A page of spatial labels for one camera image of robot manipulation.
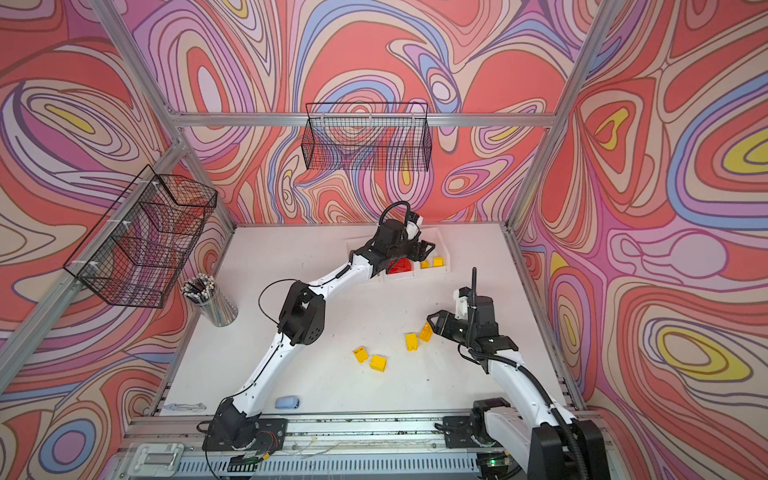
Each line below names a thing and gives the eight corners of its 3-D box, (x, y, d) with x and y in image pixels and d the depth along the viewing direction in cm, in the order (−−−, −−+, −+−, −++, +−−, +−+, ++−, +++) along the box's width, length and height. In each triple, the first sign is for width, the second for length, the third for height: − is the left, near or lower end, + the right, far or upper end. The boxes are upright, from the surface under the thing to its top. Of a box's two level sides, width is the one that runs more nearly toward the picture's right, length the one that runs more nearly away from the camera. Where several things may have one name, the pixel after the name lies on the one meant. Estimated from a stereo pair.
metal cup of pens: (209, 328, 95) (176, 297, 80) (218, 306, 100) (189, 273, 85) (234, 327, 95) (206, 297, 80) (241, 306, 100) (217, 273, 85)
